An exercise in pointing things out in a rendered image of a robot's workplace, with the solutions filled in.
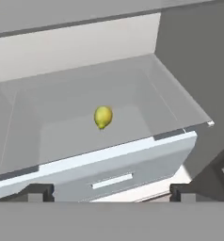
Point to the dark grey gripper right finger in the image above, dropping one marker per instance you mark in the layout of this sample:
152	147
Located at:
179	189

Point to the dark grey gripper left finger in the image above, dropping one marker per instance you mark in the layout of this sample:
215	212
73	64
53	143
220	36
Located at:
38	189

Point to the pale blue fridge drawer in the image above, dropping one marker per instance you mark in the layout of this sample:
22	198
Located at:
154	157

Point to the clear glass fridge shelf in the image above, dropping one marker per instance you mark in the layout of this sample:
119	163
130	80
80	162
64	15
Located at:
70	103

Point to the grey fridge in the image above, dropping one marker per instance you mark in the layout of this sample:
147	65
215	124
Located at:
195	47

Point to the yellow-green lemon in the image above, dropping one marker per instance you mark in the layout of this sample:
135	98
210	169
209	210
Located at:
103	116

